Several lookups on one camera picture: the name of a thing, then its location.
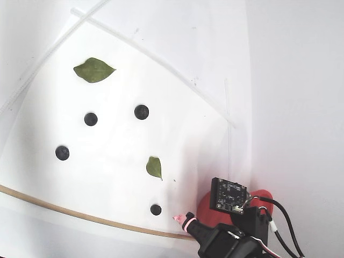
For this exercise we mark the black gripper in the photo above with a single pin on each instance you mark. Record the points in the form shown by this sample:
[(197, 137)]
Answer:
[(199, 229)]

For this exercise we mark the red collapsible silicone cup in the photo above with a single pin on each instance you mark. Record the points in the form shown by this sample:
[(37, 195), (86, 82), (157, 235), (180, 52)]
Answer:
[(204, 209)]

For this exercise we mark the medium green leaf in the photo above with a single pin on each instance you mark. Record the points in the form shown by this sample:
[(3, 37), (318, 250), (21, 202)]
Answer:
[(154, 167)]

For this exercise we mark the thin wooden stick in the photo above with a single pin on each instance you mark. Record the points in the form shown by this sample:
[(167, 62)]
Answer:
[(107, 223)]

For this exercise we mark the white paper sheet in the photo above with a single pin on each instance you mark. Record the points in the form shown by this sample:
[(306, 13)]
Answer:
[(113, 161)]

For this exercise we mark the large green leaf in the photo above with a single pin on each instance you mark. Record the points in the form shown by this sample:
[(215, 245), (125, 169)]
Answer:
[(94, 70)]

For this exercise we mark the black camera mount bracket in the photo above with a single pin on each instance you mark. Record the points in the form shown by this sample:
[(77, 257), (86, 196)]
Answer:
[(251, 223)]

